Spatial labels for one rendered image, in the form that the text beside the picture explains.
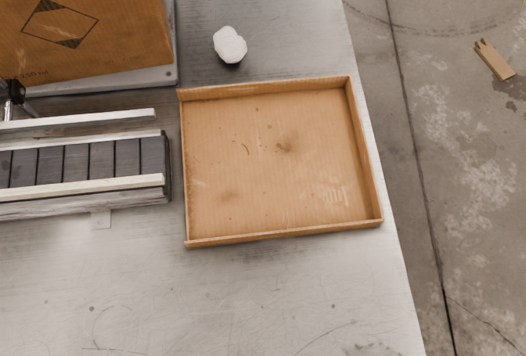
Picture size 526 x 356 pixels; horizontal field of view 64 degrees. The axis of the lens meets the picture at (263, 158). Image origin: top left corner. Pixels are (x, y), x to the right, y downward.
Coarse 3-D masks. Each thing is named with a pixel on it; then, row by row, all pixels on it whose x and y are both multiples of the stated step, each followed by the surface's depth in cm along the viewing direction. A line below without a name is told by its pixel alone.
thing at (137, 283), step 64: (192, 0) 82; (256, 0) 83; (320, 0) 83; (192, 64) 77; (256, 64) 77; (320, 64) 78; (128, 128) 72; (384, 192) 69; (0, 256) 63; (64, 256) 63; (128, 256) 64; (192, 256) 64; (256, 256) 64; (320, 256) 65; (384, 256) 65; (0, 320) 60; (64, 320) 60; (128, 320) 60; (192, 320) 61; (256, 320) 61; (320, 320) 61; (384, 320) 62
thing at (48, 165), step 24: (72, 144) 65; (96, 144) 65; (120, 144) 65; (144, 144) 65; (0, 168) 63; (24, 168) 63; (48, 168) 63; (72, 168) 63; (96, 168) 63; (120, 168) 64; (144, 168) 64; (96, 192) 62
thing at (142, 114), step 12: (12, 120) 57; (24, 120) 57; (36, 120) 57; (48, 120) 57; (60, 120) 57; (72, 120) 57; (84, 120) 57; (96, 120) 57; (108, 120) 58; (120, 120) 58; (132, 120) 59; (0, 132) 57; (12, 132) 58
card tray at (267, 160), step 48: (192, 96) 72; (240, 96) 74; (288, 96) 74; (336, 96) 75; (192, 144) 70; (240, 144) 71; (288, 144) 71; (336, 144) 71; (192, 192) 67; (240, 192) 68; (288, 192) 68; (336, 192) 68; (192, 240) 61; (240, 240) 64
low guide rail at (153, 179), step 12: (96, 180) 59; (108, 180) 59; (120, 180) 59; (132, 180) 59; (144, 180) 59; (156, 180) 59; (0, 192) 58; (12, 192) 58; (24, 192) 58; (36, 192) 58; (48, 192) 58; (60, 192) 59; (72, 192) 60; (84, 192) 60
